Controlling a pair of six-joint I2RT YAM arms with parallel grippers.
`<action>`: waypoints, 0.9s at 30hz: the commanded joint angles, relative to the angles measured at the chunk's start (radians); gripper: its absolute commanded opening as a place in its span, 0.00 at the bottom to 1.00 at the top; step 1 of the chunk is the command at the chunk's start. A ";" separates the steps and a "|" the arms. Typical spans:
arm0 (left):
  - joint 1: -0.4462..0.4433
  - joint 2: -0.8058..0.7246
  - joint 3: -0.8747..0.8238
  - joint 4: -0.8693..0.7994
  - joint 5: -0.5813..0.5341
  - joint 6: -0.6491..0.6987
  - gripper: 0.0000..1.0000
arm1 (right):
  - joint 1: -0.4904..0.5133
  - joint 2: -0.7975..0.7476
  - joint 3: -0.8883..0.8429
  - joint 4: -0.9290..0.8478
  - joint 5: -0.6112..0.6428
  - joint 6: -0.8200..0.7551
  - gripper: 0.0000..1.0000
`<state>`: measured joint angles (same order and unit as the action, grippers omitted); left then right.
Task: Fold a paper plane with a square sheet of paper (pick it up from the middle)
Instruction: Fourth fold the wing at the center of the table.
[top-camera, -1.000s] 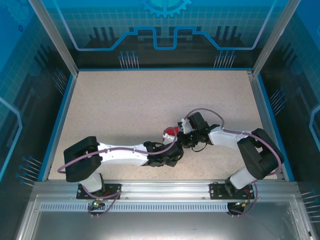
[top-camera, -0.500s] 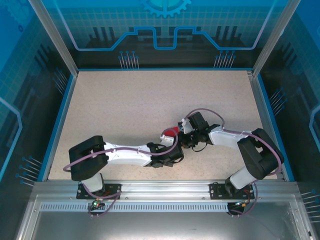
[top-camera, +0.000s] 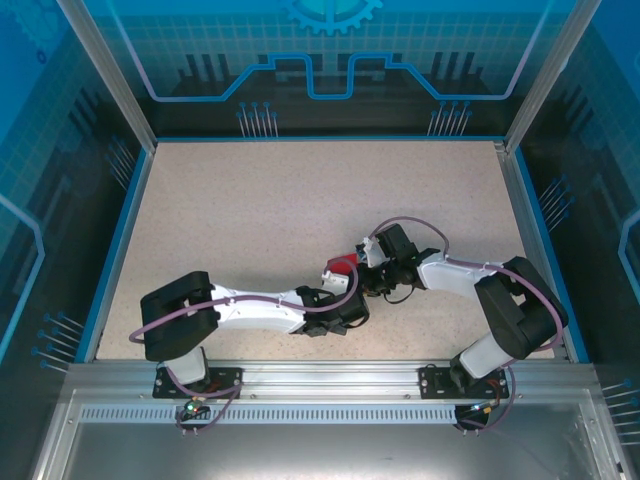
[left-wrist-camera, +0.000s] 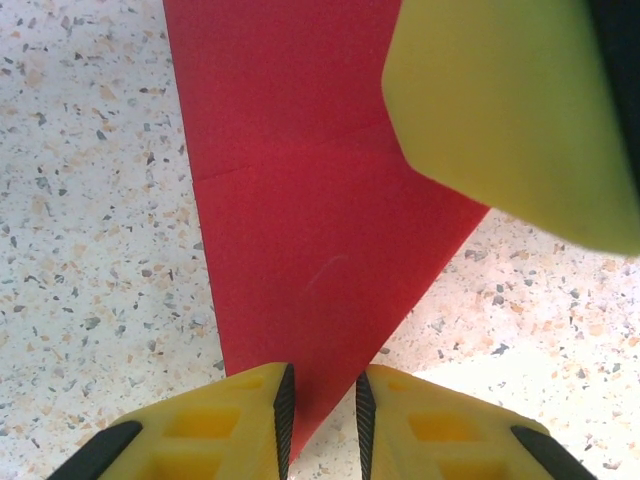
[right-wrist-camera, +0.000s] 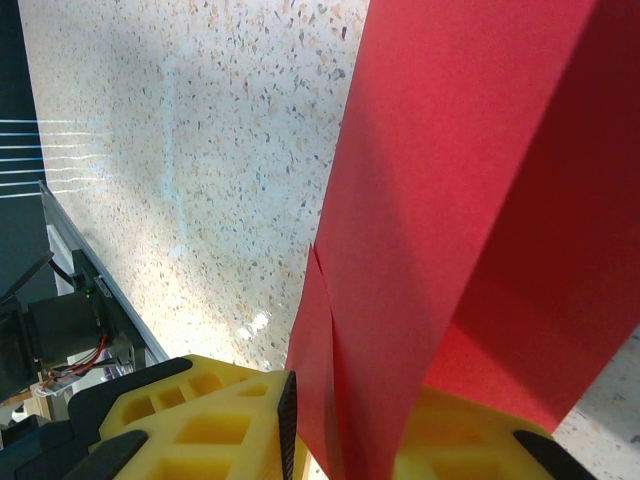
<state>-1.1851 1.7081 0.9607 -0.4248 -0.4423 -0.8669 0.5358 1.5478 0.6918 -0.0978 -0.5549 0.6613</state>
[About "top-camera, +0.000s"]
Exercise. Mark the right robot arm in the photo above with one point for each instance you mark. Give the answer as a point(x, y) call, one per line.
point(515, 310)

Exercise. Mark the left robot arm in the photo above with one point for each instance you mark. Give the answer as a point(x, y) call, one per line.
point(165, 330)

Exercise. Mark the grey sheet metal tray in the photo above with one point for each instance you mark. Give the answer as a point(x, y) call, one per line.
point(325, 450)

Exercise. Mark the small adapter with green light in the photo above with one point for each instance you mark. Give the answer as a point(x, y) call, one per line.
point(194, 406)
point(482, 407)

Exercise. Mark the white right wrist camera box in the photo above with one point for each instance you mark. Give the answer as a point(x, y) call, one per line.
point(372, 255)

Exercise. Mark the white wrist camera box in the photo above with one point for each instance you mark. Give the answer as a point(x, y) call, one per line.
point(372, 255)
point(336, 282)

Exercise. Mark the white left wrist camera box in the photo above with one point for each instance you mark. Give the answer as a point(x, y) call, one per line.
point(336, 282)

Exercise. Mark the long aluminium profile rail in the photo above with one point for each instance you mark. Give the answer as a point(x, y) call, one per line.
point(325, 380)

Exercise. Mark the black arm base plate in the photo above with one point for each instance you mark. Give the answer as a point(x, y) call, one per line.
point(435, 382)
point(225, 387)

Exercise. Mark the short aluminium profile rail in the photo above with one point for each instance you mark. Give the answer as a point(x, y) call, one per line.
point(536, 255)

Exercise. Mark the aluminium frame post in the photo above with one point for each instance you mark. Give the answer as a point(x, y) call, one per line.
point(115, 80)
point(545, 80)

